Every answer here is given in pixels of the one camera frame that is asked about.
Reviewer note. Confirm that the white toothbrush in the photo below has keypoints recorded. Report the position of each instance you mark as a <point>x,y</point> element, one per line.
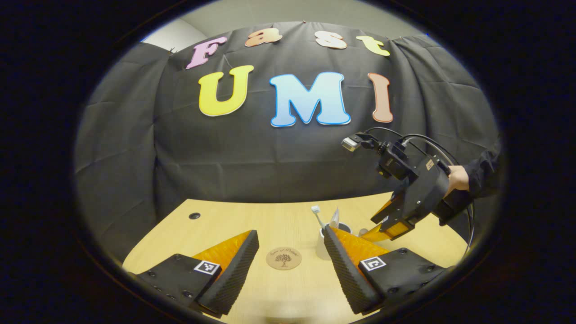
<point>317,213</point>

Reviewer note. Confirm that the white cup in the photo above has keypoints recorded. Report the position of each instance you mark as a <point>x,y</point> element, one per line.
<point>321,247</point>

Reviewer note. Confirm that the white toothpaste tube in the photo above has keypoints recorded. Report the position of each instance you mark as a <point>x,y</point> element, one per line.
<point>334,218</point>

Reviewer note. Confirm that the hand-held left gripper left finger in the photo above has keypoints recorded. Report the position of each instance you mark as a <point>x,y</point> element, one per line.
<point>234,279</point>

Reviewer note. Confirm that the black desk grommet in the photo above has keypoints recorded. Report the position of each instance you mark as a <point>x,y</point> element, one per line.
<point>194,215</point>

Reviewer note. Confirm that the black backdrop cloth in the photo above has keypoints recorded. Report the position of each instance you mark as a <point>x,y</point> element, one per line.
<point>252,157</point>

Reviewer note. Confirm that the wooden desktop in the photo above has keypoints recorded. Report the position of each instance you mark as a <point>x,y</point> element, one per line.
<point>279,225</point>

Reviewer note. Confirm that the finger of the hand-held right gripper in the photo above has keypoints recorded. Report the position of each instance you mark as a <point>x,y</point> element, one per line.
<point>387,231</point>
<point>386,212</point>

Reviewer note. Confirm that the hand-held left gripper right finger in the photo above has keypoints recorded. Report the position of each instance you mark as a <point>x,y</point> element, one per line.
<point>346,279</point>

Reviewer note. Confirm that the round cork coaster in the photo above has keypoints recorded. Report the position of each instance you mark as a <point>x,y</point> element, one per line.
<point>283,258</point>

